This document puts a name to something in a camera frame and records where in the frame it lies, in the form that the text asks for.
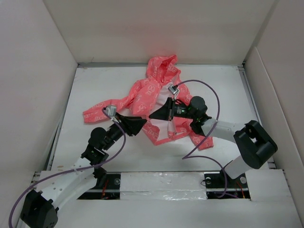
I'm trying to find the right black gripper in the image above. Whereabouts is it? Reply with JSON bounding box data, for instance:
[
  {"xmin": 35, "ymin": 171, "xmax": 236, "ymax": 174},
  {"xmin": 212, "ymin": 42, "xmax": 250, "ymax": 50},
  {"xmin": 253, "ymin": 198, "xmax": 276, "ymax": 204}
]
[{"xmin": 149, "ymin": 97, "xmax": 196, "ymax": 121}]

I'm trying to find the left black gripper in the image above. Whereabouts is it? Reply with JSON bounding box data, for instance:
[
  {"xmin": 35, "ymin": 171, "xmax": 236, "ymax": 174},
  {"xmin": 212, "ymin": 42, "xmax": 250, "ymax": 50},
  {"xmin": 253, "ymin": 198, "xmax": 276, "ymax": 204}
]
[{"xmin": 103, "ymin": 112, "xmax": 146, "ymax": 151}]

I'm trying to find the pink hooded kids jacket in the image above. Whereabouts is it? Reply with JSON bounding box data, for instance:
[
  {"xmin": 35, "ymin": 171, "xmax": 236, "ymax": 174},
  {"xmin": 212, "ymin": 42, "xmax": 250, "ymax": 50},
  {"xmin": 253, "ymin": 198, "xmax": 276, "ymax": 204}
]
[{"xmin": 83, "ymin": 55, "xmax": 214, "ymax": 150}]

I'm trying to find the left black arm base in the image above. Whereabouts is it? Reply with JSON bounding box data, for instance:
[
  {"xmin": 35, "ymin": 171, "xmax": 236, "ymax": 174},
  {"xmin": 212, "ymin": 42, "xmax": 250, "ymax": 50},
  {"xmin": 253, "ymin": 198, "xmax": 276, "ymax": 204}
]
[{"xmin": 78, "ymin": 167, "xmax": 121, "ymax": 200}]

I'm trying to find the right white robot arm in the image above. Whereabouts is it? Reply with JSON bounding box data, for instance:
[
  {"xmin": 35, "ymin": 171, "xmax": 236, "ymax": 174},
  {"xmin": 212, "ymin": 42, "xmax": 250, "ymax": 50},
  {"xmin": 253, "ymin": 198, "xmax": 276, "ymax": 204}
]
[{"xmin": 149, "ymin": 96, "xmax": 278, "ymax": 187}]

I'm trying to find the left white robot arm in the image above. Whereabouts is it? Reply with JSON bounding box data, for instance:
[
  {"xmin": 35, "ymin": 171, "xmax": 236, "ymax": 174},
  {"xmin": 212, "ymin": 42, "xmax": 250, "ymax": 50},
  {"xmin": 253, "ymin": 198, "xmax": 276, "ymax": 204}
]
[{"xmin": 20, "ymin": 113, "xmax": 147, "ymax": 228}]

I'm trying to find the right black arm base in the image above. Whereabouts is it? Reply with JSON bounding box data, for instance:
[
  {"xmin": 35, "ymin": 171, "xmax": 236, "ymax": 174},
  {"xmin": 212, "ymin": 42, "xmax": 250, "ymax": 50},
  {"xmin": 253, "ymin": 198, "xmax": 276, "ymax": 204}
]
[{"xmin": 200, "ymin": 172, "xmax": 250, "ymax": 200}]

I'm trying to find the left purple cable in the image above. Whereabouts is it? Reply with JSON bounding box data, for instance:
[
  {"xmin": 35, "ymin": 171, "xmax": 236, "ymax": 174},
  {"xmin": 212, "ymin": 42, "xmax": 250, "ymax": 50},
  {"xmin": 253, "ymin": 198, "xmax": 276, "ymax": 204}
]
[{"xmin": 8, "ymin": 108, "xmax": 126, "ymax": 228}]

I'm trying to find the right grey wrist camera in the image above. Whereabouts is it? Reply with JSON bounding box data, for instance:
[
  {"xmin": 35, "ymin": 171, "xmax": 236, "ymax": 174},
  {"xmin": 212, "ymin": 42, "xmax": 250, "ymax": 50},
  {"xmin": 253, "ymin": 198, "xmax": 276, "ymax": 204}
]
[{"xmin": 168, "ymin": 85, "xmax": 179, "ymax": 95}]

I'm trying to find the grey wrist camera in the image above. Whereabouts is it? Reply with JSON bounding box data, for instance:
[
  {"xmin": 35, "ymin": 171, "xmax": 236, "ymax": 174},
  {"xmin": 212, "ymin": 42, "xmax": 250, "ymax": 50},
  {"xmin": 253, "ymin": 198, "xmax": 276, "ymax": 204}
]
[
  {"xmin": 103, "ymin": 105, "xmax": 117, "ymax": 117},
  {"xmin": 168, "ymin": 85, "xmax": 179, "ymax": 95}
]

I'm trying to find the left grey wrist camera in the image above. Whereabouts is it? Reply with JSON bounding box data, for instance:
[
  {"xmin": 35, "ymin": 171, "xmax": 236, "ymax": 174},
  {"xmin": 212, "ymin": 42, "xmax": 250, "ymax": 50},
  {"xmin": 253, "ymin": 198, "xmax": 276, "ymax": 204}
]
[{"xmin": 103, "ymin": 105, "xmax": 117, "ymax": 117}]

